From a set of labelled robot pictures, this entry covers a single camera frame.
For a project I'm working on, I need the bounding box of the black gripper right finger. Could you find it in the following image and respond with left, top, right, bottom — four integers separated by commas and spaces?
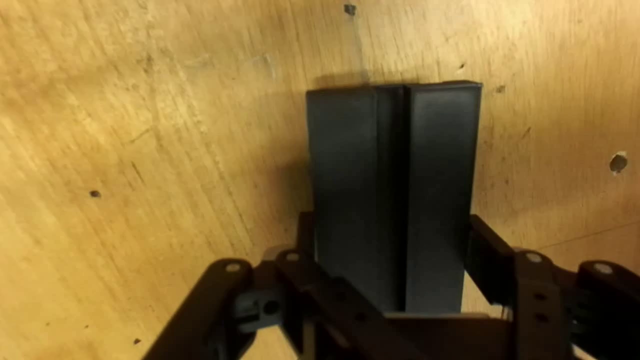
464, 215, 640, 360

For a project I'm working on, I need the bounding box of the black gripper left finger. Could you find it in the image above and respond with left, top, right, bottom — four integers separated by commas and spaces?
143, 213, 348, 360

